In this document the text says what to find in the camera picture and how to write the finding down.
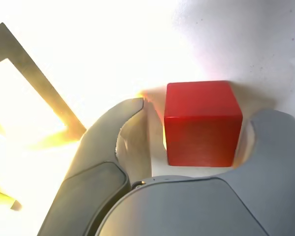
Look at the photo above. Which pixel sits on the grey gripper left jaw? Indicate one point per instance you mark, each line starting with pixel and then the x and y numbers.
pixel 93 152

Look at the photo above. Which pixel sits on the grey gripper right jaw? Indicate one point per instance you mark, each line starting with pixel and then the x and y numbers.
pixel 236 204

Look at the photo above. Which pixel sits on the red cube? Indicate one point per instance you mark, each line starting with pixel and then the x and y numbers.
pixel 201 127

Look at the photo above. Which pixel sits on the black tape square outline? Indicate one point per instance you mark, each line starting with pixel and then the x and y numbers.
pixel 39 78

